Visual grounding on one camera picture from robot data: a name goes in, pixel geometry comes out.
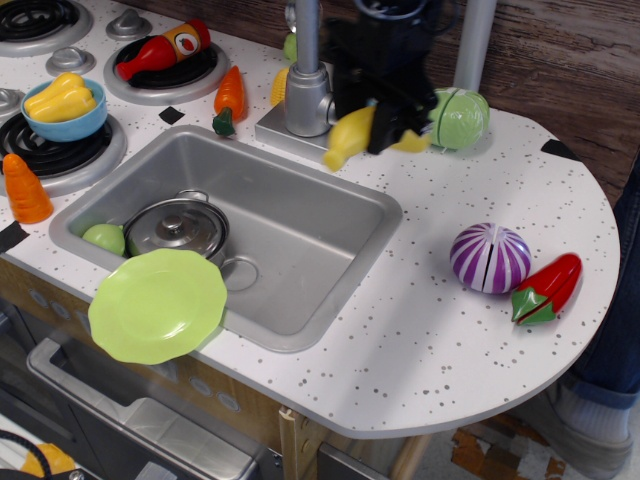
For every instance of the yellow toy banana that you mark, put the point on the yellow toy banana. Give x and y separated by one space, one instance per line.
352 133

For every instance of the black coil stove burner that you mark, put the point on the black coil stove burner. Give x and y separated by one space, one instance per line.
186 81
65 167
31 28

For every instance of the red toy ketchup bottle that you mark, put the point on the red toy ketchup bottle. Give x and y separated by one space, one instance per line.
168 49

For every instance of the silver toy sink basin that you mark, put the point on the silver toy sink basin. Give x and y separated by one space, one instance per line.
300 240

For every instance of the silver stove knob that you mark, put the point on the silver stove knob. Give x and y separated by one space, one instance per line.
128 26
10 103
70 60

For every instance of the black tape patch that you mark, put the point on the black tape patch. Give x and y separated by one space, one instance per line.
171 115
11 236
557 148

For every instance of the silver oven door handle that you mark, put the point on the silver oven door handle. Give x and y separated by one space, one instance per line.
131 433

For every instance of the person's jeans leg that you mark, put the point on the person's jeans leg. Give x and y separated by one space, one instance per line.
608 371

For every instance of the yellow toy corn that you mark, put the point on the yellow toy corn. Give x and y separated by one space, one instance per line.
278 89

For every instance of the orange toy carrot with leaves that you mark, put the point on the orange toy carrot with leaves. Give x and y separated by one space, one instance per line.
229 103

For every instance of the small green toy behind faucet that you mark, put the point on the small green toy behind faucet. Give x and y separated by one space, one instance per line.
290 50

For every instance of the black coil stove burner front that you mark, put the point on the black coil stove burner front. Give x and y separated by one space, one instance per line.
65 167

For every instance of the red toy chili pepper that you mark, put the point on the red toy chili pepper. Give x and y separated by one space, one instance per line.
540 297

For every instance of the blue plastic bowl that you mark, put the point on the blue plastic bowl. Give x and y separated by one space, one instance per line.
77 129

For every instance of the orange toy carrot piece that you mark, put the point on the orange toy carrot piece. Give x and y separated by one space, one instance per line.
29 202

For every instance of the small steel pot with lid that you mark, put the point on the small steel pot with lid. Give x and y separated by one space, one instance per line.
188 221

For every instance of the purple striped toy onion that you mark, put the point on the purple striped toy onion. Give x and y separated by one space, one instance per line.
490 258

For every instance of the black coil stove burner back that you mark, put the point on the black coil stove burner back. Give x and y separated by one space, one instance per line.
31 28

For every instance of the yellow object with black cable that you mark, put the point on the yellow object with black cable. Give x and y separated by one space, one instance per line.
42 461

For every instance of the light green plastic plate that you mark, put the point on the light green plastic plate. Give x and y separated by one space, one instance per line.
157 306

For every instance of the grey vertical pole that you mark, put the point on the grey vertical pole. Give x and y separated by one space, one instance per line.
474 41

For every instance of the yellow toy bell pepper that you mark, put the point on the yellow toy bell pepper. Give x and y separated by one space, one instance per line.
65 98

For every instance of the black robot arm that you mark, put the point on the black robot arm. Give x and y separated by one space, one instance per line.
400 7

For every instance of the green toy fruit in sink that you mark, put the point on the green toy fruit in sink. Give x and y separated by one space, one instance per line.
106 236

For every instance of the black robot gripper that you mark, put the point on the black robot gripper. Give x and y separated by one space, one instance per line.
379 59

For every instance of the silver toy faucet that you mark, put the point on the silver toy faucet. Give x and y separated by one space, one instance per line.
301 122

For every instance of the green toy cabbage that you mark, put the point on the green toy cabbage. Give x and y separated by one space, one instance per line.
460 119

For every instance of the white sock and shoe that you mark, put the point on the white sock and shoe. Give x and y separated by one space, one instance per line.
593 438

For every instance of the black coil stove burner right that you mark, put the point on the black coil stove burner right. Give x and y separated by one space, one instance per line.
186 81

